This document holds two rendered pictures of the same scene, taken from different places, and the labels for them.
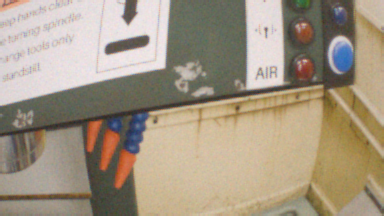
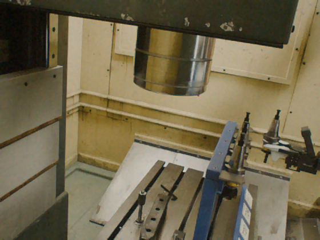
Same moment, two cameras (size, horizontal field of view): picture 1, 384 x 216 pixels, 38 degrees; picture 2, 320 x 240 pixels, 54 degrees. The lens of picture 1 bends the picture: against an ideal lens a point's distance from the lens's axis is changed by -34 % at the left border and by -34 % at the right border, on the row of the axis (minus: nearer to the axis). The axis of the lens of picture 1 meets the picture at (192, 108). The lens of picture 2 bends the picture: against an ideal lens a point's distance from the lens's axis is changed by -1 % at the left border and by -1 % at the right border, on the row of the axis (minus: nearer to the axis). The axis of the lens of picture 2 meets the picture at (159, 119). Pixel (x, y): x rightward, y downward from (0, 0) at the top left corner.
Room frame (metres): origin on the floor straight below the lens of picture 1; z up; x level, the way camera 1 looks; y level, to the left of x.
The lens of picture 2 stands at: (0.16, 0.75, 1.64)
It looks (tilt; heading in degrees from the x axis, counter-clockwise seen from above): 20 degrees down; 309
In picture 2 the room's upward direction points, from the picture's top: 7 degrees clockwise
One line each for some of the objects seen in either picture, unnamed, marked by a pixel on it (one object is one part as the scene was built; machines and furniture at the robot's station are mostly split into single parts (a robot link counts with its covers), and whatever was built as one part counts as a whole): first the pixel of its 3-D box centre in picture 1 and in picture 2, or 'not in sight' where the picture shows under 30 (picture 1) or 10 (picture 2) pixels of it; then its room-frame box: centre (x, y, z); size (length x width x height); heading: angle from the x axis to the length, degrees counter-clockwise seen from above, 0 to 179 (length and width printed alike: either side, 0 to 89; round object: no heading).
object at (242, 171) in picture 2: not in sight; (235, 169); (0.51, -0.06, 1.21); 0.06 x 0.06 x 0.03
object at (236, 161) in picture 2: not in sight; (238, 155); (0.51, -0.06, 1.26); 0.04 x 0.04 x 0.07
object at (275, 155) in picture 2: not in sight; (275, 153); (0.50, -0.38, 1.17); 0.09 x 0.03 x 0.06; 37
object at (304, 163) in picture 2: not in sight; (303, 158); (0.42, -0.45, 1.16); 0.12 x 0.08 x 0.09; 23
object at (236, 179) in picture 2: not in sight; (232, 178); (0.48, -0.01, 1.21); 0.07 x 0.05 x 0.01; 23
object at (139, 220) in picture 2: not in sight; (140, 206); (0.78, 0.03, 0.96); 0.03 x 0.03 x 0.13
